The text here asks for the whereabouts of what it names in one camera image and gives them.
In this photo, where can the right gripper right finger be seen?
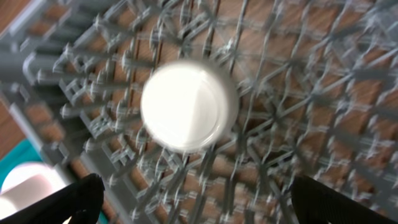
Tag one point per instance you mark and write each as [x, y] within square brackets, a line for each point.
[315, 203]

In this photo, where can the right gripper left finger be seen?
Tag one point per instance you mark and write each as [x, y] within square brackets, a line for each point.
[78, 203]

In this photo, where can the white paper cup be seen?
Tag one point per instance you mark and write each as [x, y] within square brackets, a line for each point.
[28, 192]

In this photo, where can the small grey bowl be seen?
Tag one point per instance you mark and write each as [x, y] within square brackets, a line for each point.
[188, 105]

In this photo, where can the grey dishwasher rack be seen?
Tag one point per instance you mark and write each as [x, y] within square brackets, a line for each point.
[317, 86]

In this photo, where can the white plate with cutlery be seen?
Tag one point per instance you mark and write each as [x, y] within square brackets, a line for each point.
[26, 170]

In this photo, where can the teal plastic tray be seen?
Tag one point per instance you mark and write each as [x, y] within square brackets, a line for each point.
[23, 152]

